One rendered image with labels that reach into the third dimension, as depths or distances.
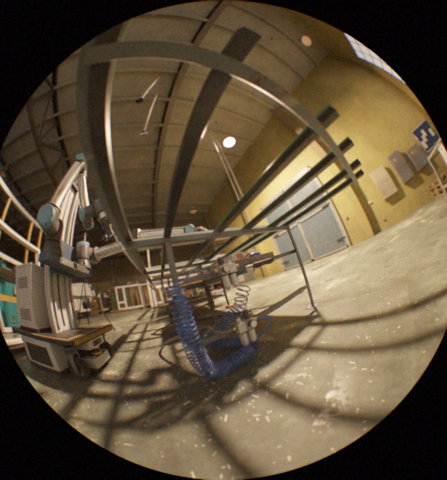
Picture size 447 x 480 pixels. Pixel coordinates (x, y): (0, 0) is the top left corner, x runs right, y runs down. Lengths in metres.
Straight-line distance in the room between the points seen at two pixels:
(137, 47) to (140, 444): 0.91
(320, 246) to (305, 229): 1.13
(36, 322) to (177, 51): 1.51
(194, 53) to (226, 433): 0.87
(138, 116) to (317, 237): 10.35
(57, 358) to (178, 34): 8.64
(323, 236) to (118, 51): 6.79
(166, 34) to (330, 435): 8.62
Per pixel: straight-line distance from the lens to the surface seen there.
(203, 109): 0.33
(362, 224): 5.98
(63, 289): 1.58
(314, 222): 6.85
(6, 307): 4.26
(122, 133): 8.95
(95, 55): 0.30
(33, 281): 1.46
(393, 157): 6.70
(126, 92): 8.20
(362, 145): 7.04
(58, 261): 1.22
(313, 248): 7.00
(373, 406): 0.59
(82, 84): 0.35
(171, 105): 6.02
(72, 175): 1.35
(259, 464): 0.54
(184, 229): 1.27
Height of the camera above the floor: 0.52
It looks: 16 degrees up
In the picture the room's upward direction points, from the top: 17 degrees counter-clockwise
